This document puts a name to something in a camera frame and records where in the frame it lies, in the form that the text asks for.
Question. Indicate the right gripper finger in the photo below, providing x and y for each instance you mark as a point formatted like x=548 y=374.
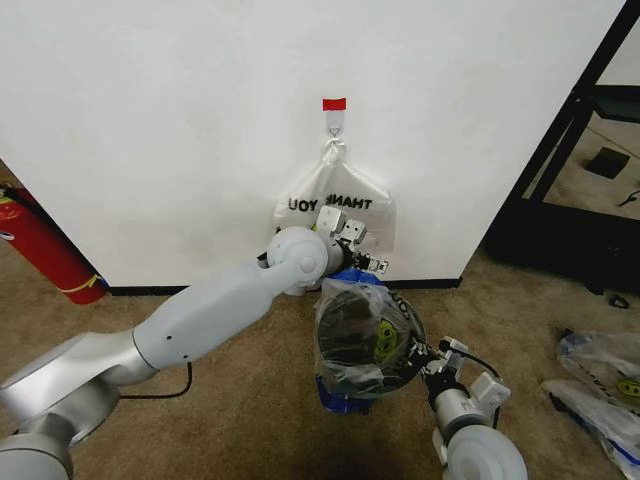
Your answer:
x=423 y=369
x=424 y=349

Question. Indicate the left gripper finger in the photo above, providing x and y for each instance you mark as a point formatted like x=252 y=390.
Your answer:
x=379 y=261
x=379 y=269

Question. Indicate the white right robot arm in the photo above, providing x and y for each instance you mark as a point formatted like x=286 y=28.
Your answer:
x=470 y=450

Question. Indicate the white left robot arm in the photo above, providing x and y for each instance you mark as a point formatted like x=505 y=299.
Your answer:
x=225 y=300

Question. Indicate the white thank you garbage bag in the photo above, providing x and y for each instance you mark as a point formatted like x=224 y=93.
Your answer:
x=350 y=185

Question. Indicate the clear blue printed bin liner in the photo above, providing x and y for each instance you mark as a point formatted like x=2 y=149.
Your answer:
x=345 y=364

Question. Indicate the clear printed plastic bag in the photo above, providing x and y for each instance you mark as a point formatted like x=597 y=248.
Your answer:
x=595 y=425
x=600 y=352

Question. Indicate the red tape strip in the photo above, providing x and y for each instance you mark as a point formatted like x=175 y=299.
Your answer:
x=334 y=104

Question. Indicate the small black clip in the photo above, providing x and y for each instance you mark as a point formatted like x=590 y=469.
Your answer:
x=618 y=301

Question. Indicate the black flat square pad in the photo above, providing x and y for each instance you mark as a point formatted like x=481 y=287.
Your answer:
x=608 y=162

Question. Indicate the red fire extinguisher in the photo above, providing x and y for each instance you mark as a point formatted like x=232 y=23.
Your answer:
x=45 y=240

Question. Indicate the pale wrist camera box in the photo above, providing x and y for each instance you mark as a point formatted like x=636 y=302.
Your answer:
x=356 y=231
x=452 y=345

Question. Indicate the black metal shelf frame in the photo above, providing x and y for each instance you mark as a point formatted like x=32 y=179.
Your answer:
x=525 y=256

